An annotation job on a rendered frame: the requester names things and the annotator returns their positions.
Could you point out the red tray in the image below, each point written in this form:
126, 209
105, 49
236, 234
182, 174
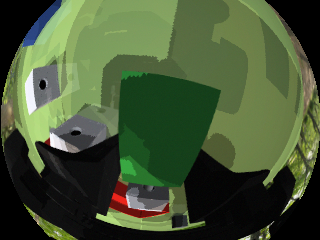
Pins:
119, 202

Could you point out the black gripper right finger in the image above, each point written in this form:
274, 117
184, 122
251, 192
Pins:
210, 185

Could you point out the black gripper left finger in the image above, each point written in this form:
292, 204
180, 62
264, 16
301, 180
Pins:
94, 171

